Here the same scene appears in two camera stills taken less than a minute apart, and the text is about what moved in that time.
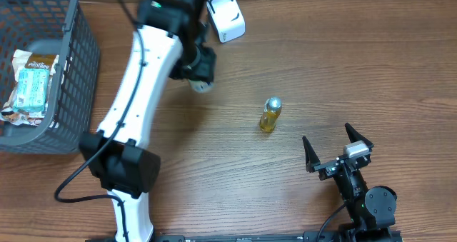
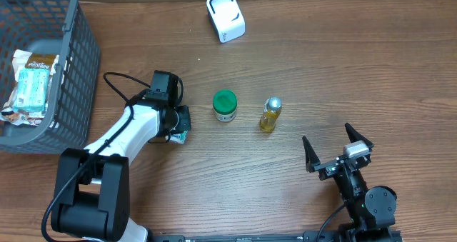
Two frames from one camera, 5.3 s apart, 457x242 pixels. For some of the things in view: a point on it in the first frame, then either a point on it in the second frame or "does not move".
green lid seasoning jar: [201, 86] → [225, 103]
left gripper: [203, 71] → [184, 121]
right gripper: [328, 168] does not move
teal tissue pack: [31, 90] does not move
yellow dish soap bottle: [272, 107] does not move
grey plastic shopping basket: [50, 18] does not move
